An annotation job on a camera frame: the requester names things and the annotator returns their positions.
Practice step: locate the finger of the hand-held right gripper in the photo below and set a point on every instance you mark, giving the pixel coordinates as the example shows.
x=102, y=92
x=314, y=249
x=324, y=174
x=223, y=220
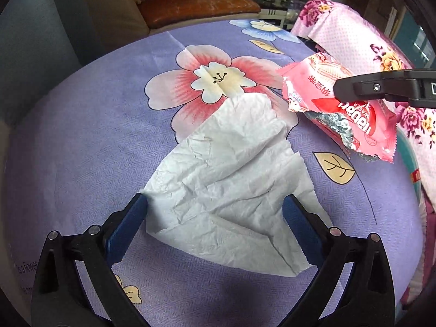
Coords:
x=374, y=87

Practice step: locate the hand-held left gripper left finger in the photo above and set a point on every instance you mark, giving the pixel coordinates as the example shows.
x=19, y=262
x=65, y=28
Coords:
x=126, y=228

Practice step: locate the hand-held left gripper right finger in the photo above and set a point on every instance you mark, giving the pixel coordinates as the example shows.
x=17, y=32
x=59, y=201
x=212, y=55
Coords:
x=301, y=228

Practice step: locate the pink snack wrapper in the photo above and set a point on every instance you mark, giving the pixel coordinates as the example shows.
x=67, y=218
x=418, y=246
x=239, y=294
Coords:
x=320, y=75

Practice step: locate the teal plastic bin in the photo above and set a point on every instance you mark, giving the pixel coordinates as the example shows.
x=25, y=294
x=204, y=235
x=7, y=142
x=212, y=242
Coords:
x=408, y=153

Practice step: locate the white tissue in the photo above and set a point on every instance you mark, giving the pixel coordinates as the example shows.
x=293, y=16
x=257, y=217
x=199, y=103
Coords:
x=231, y=177

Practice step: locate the pink floral blanket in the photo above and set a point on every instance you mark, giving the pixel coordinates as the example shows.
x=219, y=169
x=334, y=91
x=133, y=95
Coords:
x=344, y=30

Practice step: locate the purple floral bedsheet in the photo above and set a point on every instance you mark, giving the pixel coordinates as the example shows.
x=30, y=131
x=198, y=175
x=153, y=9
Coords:
x=85, y=143

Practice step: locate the black media player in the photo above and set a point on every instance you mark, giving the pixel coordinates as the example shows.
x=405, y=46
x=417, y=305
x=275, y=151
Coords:
x=272, y=0

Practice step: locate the brown leather seat cushion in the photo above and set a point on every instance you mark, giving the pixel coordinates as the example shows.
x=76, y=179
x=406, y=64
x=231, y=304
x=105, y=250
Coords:
x=197, y=8

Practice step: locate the beige sofa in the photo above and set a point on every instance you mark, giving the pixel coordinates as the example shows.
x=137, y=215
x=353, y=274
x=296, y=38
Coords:
x=112, y=0

